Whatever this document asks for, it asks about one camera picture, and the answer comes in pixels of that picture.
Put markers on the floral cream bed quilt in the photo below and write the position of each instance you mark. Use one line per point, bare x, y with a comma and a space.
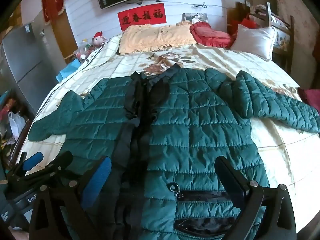
275, 142

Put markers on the dark red cloth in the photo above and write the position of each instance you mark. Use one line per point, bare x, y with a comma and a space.
311, 97

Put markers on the floral curtain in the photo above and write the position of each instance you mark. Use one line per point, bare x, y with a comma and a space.
297, 17

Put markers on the plush toy with red hat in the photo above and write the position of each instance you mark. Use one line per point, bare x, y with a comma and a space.
98, 39

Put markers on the red bag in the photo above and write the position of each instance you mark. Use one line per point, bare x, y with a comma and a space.
248, 22

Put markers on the grey refrigerator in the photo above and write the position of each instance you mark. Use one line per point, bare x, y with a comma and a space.
25, 55

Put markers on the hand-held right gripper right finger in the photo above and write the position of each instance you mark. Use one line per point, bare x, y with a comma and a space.
226, 177

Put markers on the framed picture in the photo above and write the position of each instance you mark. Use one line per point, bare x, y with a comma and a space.
192, 17

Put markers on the white plastic bag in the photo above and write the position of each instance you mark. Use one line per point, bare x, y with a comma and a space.
16, 125

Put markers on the red wall banner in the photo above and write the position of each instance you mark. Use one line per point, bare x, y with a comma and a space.
142, 17

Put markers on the beige ruffled pillow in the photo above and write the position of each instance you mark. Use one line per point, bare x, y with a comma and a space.
155, 38

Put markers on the blue box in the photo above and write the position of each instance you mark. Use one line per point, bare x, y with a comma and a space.
71, 67

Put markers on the red heart cushion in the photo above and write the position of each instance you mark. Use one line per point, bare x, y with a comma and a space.
210, 33

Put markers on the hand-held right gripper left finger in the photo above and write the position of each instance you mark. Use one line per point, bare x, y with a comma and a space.
96, 182

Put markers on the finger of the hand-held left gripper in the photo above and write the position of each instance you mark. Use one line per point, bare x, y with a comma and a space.
61, 162
32, 161

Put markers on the white pillow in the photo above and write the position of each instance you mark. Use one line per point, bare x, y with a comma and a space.
255, 41

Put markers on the green quilted jacket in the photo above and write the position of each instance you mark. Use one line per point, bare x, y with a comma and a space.
200, 120

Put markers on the wooden chair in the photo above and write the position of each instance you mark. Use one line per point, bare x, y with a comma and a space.
291, 42

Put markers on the red fringed hanging pennant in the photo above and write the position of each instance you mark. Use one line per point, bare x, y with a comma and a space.
52, 0

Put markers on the brown wooden door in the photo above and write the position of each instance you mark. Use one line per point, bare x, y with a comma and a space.
62, 37

